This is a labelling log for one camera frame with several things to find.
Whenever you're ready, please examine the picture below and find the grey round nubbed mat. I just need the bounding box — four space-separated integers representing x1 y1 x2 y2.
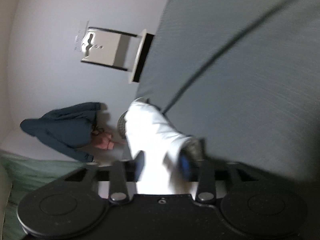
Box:
117 112 127 139

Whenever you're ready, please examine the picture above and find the pink hanging garment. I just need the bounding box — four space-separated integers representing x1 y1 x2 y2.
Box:
91 128 125 150

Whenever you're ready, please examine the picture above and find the white black wooden chair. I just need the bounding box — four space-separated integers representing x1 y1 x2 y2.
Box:
74 22 154 83

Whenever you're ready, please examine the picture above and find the grey bed sheet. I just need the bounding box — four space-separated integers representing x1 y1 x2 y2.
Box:
137 0 319 182

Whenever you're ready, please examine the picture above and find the white garment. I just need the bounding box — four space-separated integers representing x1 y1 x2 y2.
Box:
125 98 203 197

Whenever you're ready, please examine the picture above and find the dark teal hanging jacket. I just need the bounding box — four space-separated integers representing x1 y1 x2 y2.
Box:
20 102 101 163

